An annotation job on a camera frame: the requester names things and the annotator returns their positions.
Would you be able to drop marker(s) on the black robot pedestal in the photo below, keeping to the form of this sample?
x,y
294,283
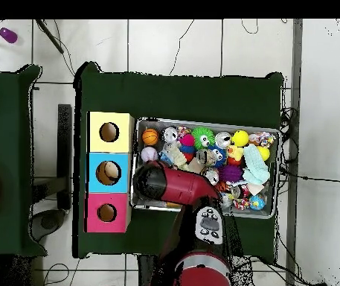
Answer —
x,y
148,271

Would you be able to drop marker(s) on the shallow metal mesh bin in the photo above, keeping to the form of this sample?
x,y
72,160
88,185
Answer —
x,y
151,122

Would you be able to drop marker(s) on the purple bottle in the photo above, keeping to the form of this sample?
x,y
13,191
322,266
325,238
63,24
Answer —
x,y
8,35

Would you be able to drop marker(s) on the black rod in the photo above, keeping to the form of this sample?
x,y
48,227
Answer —
x,y
50,37

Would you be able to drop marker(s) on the wooden box with three holes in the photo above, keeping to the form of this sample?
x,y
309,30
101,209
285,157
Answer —
x,y
122,143

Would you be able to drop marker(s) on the small green fuzzy eyed ball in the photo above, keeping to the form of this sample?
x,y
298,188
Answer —
x,y
201,137

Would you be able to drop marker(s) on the white toy baseball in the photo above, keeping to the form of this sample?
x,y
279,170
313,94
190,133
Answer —
x,y
149,154

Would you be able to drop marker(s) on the blue fuzzy eyed ball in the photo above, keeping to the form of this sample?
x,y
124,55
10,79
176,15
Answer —
x,y
221,159

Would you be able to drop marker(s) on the purple spiky ball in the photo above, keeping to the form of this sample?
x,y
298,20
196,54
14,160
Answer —
x,y
230,173

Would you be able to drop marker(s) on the light blue cloth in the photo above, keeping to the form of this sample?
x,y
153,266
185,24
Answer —
x,y
256,166

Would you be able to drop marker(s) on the dark green tablecloth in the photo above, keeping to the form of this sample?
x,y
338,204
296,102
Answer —
x,y
6,149
187,95

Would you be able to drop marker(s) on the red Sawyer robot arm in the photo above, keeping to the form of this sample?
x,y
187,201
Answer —
x,y
181,184

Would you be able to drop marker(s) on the yellow smiley ball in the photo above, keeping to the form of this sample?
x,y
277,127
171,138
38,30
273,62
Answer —
x,y
240,138

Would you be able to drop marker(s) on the orange toy basketball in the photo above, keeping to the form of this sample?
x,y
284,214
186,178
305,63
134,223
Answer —
x,y
150,137

